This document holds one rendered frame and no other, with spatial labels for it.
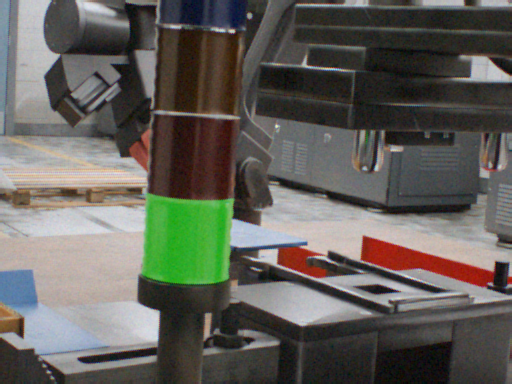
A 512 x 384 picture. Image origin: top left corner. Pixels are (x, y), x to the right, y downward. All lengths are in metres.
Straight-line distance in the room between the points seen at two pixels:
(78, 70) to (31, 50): 11.14
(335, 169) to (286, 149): 0.72
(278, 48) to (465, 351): 0.50
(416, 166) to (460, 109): 7.09
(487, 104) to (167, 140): 0.33
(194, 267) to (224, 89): 0.07
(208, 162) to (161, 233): 0.04
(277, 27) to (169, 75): 0.73
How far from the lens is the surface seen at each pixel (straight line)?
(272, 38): 1.12
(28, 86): 12.06
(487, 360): 0.74
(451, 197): 8.08
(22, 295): 0.87
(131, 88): 0.95
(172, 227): 0.41
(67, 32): 0.94
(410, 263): 1.04
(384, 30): 0.64
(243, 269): 0.77
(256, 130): 1.08
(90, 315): 0.85
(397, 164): 7.65
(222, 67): 0.40
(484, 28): 0.58
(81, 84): 0.92
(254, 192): 1.07
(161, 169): 0.41
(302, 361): 0.62
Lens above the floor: 1.15
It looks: 8 degrees down
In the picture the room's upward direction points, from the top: 4 degrees clockwise
